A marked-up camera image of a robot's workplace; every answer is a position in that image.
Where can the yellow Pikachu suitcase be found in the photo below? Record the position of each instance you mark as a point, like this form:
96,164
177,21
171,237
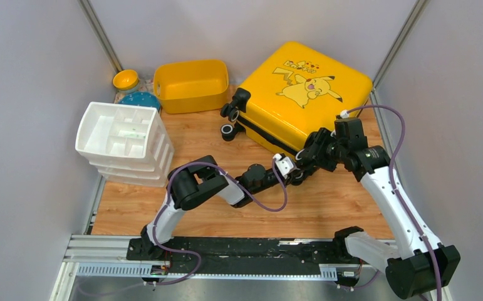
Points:
293,93

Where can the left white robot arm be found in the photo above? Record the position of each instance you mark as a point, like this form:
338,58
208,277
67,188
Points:
194,183

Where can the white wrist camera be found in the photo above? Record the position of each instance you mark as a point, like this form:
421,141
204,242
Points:
344,114
283,164

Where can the white plastic drawer organizer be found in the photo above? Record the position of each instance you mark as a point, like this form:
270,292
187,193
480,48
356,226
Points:
125,143

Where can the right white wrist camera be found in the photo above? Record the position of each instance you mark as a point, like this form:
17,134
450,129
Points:
344,114

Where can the yellow bowl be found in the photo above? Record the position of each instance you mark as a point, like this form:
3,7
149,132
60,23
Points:
126,80

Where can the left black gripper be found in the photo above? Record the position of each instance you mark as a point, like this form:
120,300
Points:
293,177

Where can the teal dotted plate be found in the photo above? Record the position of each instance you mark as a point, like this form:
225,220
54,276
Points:
141,99

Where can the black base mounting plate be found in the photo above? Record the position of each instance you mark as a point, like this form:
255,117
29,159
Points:
254,257

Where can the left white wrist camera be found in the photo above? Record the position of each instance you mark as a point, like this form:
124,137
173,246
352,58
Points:
283,164

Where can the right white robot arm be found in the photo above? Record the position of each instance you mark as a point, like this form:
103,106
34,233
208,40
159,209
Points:
390,207

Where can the patterned cloth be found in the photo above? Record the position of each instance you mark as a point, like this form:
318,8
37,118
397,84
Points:
144,85

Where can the aluminium frame rail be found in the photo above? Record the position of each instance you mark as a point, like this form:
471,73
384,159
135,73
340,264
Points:
105,256

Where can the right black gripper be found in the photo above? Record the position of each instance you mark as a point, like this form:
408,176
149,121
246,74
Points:
314,150

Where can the yellow plastic basket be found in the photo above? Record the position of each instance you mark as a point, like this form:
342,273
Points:
191,86

